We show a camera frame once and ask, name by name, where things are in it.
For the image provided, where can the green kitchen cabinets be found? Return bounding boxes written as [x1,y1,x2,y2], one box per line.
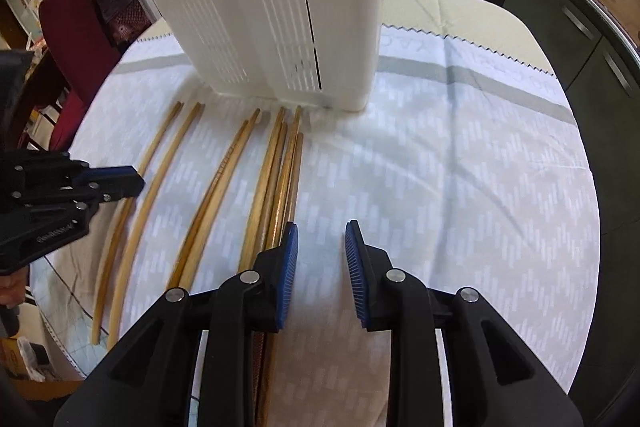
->
[387,0,640,408]

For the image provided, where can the set of wooden chopsticks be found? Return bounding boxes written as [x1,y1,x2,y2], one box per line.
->
[90,102,306,427]

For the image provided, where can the blue grid cutting mat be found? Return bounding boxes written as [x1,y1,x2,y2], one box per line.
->
[30,252,108,368]

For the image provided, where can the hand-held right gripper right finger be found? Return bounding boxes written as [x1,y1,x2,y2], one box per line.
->
[344,220,583,427]

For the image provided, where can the white patterned tablecloth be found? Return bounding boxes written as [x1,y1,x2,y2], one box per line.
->
[30,24,601,427]

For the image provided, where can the red chair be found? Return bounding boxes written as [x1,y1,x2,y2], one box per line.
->
[20,0,121,152]

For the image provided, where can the person's left hand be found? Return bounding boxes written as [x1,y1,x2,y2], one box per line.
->
[0,271,28,309]

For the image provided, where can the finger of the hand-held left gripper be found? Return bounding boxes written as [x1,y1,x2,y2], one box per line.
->
[10,152,138,198]
[10,178,146,214]

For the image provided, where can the cardboard box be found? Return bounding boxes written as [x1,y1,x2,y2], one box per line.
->
[0,337,51,380]

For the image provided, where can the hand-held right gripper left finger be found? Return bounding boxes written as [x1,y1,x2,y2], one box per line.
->
[54,223,299,427]

